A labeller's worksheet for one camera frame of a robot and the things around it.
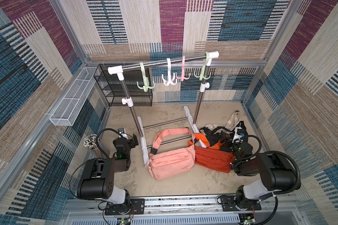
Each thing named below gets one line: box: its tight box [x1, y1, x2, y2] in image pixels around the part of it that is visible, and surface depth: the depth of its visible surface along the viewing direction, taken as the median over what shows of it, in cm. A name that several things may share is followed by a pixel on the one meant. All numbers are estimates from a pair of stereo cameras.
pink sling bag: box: [145, 127, 196, 180], surface depth 83 cm
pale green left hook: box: [136, 61, 155, 93], surface depth 62 cm
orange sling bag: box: [187, 133, 235, 173], surface depth 86 cm
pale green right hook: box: [193, 51, 212, 81], surface depth 67 cm
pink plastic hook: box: [175, 55, 191, 82], surface depth 65 cm
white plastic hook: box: [161, 57, 178, 87], surface depth 66 cm
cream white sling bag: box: [204, 111, 240, 132], surface depth 107 cm
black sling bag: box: [199, 120, 253, 155], surface depth 81 cm
